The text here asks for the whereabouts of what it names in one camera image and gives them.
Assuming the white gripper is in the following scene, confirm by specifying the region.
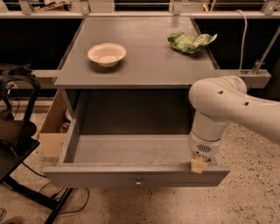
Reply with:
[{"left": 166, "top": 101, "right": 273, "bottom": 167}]
[{"left": 189, "top": 132, "right": 221, "bottom": 174}]

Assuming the grey top drawer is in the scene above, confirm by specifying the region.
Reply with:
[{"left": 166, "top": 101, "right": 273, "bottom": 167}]
[{"left": 43, "top": 90, "right": 231, "bottom": 189}]

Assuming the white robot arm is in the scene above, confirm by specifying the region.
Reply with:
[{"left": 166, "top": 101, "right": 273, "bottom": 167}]
[{"left": 188, "top": 75, "right": 280, "bottom": 174}]

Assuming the grey drawer cabinet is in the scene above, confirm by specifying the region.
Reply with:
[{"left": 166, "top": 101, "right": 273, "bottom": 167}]
[{"left": 55, "top": 17, "right": 218, "bottom": 135}]

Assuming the green crumpled chip bag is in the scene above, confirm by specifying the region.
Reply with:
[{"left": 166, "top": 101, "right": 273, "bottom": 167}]
[{"left": 167, "top": 31, "right": 217, "bottom": 54}]

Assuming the red can in box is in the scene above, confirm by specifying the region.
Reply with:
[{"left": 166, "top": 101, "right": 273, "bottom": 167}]
[{"left": 59, "top": 122, "right": 70, "bottom": 133}]

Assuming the cardboard box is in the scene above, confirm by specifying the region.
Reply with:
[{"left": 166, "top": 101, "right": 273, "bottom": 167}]
[{"left": 39, "top": 90, "right": 67, "bottom": 158}]

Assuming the black chair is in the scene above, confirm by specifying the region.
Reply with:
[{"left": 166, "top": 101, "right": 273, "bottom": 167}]
[{"left": 0, "top": 64, "right": 73, "bottom": 224}]

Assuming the metal diagonal bracket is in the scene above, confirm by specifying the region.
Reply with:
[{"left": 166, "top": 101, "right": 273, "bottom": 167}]
[{"left": 250, "top": 25, "right": 280, "bottom": 74}]

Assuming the black floor cable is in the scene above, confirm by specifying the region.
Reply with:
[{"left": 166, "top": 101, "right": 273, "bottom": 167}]
[{"left": 21, "top": 161, "right": 90, "bottom": 215}]

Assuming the white hanging cable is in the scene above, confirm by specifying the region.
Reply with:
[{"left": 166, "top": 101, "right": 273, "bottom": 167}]
[{"left": 235, "top": 9, "right": 249, "bottom": 73}]

